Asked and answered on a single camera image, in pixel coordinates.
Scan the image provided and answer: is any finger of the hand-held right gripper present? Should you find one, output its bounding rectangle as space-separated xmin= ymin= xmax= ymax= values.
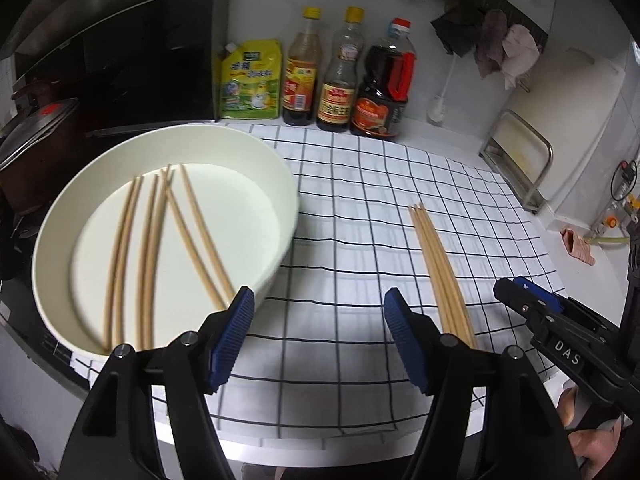
xmin=511 ymin=276 xmax=623 ymax=333
xmin=492 ymin=280 xmax=551 ymax=333

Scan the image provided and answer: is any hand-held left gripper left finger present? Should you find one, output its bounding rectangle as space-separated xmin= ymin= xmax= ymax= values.
xmin=57 ymin=285 xmax=257 ymax=480

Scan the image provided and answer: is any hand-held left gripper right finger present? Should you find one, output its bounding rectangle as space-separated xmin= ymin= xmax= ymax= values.
xmin=384 ymin=287 xmax=573 ymax=480

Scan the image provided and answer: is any pile of wooden chopsticks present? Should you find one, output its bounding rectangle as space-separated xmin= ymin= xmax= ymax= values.
xmin=407 ymin=202 xmax=479 ymax=352

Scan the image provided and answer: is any wooden chopstick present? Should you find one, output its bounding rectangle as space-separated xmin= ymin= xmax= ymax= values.
xmin=146 ymin=166 xmax=172 ymax=351
xmin=179 ymin=164 xmax=238 ymax=301
xmin=135 ymin=175 xmax=160 ymax=351
xmin=163 ymin=170 xmax=228 ymax=310
xmin=102 ymin=175 xmax=143 ymax=352

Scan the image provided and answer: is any white round basin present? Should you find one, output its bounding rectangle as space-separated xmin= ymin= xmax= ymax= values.
xmin=31 ymin=124 xmax=301 ymax=362

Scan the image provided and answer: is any person's right hand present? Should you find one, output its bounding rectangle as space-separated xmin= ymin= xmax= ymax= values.
xmin=556 ymin=385 xmax=632 ymax=470

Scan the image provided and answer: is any pink rag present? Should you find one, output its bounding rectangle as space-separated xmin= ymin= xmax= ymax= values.
xmin=560 ymin=227 xmax=599 ymax=266

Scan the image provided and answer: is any white black checked cloth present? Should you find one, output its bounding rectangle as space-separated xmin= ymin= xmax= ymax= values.
xmin=70 ymin=125 xmax=568 ymax=442

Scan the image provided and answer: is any metal cutting board stand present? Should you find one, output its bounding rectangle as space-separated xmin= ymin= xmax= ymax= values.
xmin=479 ymin=109 xmax=555 ymax=216

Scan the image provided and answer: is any white cutting board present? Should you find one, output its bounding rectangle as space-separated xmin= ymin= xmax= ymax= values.
xmin=492 ymin=47 xmax=629 ymax=217

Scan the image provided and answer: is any large soy sauce bottle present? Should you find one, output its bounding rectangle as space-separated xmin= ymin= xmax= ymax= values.
xmin=349 ymin=17 xmax=418 ymax=141

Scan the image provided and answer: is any pink hanging cloth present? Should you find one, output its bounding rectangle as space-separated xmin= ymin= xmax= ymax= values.
xmin=501 ymin=24 xmax=544 ymax=91

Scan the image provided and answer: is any clear sauce bottle yellow cap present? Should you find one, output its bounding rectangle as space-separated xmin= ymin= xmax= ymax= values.
xmin=316 ymin=6 xmax=365 ymax=133

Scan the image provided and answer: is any yellow seasoning pouch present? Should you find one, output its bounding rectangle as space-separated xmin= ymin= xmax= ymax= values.
xmin=216 ymin=39 xmax=284 ymax=121

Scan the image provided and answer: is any brown hanging cloth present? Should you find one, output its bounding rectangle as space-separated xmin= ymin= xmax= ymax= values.
xmin=472 ymin=9 xmax=509 ymax=79

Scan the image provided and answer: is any brown vinegar bottle yellow cap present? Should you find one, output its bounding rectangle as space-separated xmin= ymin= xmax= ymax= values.
xmin=282 ymin=6 xmax=323 ymax=127

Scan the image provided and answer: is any dark pot with lid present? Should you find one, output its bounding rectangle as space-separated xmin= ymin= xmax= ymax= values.
xmin=0 ymin=77 xmax=84 ymax=217

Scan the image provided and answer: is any dark hanging cloth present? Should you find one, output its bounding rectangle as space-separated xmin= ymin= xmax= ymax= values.
xmin=430 ymin=2 xmax=486 ymax=59

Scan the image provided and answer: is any black cable loop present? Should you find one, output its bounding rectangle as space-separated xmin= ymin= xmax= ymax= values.
xmin=612 ymin=159 xmax=640 ymax=202

